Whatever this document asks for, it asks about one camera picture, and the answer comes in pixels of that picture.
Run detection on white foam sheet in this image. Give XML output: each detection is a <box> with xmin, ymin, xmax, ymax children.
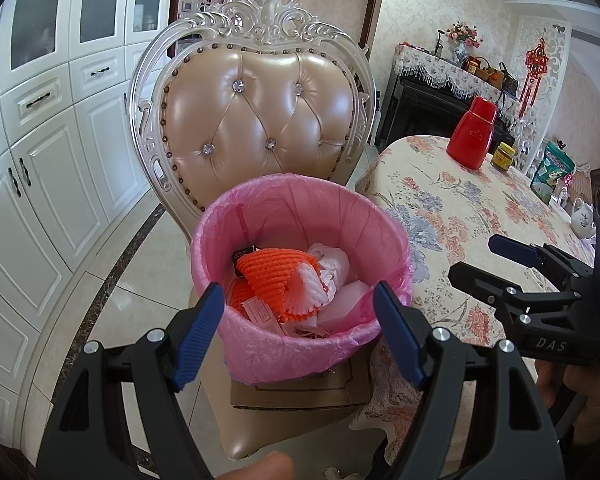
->
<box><xmin>317</xmin><ymin>281</ymin><xmax>370</xmax><ymax>333</ymax></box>

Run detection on orange foam net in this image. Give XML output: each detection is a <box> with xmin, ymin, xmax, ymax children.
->
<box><xmin>228</xmin><ymin>278</ymin><xmax>254</xmax><ymax>318</ymax></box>
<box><xmin>236</xmin><ymin>248</ymin><xmax>332</xmax><ymax>322</ymax></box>

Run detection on white paper bag roll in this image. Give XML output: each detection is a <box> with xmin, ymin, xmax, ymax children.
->
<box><xmin>240</xmin><ymin>297</ymin><xmax>335</xmax><ymax>338</ymax></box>

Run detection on pink lined trash bin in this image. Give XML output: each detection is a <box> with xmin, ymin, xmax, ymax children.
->
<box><xmin>192</xmin><ymin>174</ymin><xmax>415</xmax><ymax>385</ymax></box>

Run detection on right hand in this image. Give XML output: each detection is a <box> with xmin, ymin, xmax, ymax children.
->
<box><xmin>534</xmin><ymin>360</ymin><xmax>600</xmax><ymax>444</ymax></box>

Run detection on left hand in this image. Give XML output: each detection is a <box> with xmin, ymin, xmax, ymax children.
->
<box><xmin>216</xmin><ymin>452</ymin><xmax>294</xmax><ymax>480</ymax></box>

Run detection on white floral teapot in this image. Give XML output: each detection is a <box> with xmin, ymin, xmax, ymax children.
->
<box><xmin>570</xmin><ymin>197</ymin><xmax>596</xmax><ymax>240</ymax></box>

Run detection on green snack bag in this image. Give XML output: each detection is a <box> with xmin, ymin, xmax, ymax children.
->
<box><xmin>530</xmin><ymin>141</ymin><xmax>574</xmax><ymax>205</ymax></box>

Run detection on floral tablecloth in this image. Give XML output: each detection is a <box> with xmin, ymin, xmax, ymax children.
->
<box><xmin>355</xmin><ymin>136</ymin><xmax>594</xmax><ymax>347</ymax></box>

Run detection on yellow lid glass jar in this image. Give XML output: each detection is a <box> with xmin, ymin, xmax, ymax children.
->
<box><xmin>491</xmin><ymin>142</ymin><xmax>516</xmax><ymax>172</ymax></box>

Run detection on red thermos jug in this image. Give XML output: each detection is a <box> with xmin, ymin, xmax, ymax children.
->
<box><xmin>446</xmin><ymin>96</ymin><xmax>498</xmax><ymax>170</ymax></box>

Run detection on black handbag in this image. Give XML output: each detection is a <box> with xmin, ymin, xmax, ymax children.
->
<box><xmin>500</xmin><ymin>62</ymin><xmax>519</xmax><ymax>99</ymax></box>

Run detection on red chinese knot ornament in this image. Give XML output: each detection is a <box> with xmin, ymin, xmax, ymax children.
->
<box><xmin>518</xmin><ymin>37</ymin><xmax>550</xmax><ymax>118</ymax></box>

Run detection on brown basket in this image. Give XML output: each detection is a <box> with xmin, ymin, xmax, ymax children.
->
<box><xmin>463</xmin><ymin>55</ymin><xmax>504</xmax><ymax>90</ymax></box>

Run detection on floral lace piano cover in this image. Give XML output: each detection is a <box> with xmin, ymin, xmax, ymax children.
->
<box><xmin>392</xmin><ymin>44</ymin><xmax>519</xmax><ymax>116</ymax></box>

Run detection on pink flower bouquet vase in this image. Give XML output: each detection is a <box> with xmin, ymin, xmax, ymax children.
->
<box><xmin>445</xmin><ymin>21</ymin><xmax>483</xmax><ymax>66</ymax></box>

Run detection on ornate beige leather chair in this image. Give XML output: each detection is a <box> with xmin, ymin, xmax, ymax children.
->
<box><xmin>128</xmin><ymin>0</ymin><xmax>379</xmax><ymax>461</ymax></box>

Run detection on white cabinet wall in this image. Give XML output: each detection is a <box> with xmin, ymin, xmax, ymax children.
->
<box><xmin>0</xmin><ymin>0</ymin><xmax>170</xmax><ymax>448</ymax></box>

